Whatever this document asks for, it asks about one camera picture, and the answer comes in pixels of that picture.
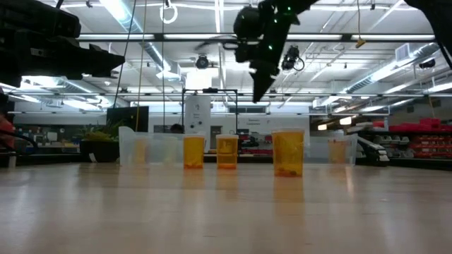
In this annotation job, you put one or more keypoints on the black metal frame stand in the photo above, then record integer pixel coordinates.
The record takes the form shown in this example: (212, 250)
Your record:
(210, 90)

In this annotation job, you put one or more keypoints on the white equipment cabinet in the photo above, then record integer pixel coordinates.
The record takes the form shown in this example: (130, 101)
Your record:
(197, 116)

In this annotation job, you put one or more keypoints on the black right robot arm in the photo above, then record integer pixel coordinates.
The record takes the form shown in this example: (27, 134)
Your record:
(441, 21)

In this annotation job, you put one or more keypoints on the black ceiling spotlight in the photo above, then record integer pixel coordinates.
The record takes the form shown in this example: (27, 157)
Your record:
(293, 58)
(202, 61)

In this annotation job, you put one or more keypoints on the black monitor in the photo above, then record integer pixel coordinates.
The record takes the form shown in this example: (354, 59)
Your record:
(123, 118)

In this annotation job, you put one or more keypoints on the yellow hanging plug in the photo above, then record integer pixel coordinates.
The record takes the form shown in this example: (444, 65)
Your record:
(360, 43)

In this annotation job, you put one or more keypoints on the potted green plant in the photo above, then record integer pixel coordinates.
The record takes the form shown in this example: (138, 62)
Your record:
(100, 151)

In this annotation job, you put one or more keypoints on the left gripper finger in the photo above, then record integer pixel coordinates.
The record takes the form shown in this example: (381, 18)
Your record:
(102, 70)
(100, 53)

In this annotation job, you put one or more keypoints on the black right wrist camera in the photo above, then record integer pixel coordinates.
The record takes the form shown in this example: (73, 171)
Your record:
(247, 23)

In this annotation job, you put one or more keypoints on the cluttered background workbench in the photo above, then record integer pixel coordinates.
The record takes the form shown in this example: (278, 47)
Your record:
(46, 137)

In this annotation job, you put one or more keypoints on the person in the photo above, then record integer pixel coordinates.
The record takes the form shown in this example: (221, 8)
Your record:
(176, 128)

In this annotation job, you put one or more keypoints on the red storage bin rack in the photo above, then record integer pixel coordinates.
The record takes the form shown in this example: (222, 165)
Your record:
(429, 123)

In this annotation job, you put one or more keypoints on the small distant red rack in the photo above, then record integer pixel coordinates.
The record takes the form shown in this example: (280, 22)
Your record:
(256, 144)

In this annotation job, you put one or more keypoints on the black beam with light strips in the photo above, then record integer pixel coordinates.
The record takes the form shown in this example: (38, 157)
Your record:
(159, 36)

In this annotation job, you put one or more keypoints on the black grey-tipped device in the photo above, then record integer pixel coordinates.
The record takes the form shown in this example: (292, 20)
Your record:
(370, 151)

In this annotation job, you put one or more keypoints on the clear plastic bin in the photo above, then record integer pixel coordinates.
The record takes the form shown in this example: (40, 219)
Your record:
(318, 150)
(155, 148)

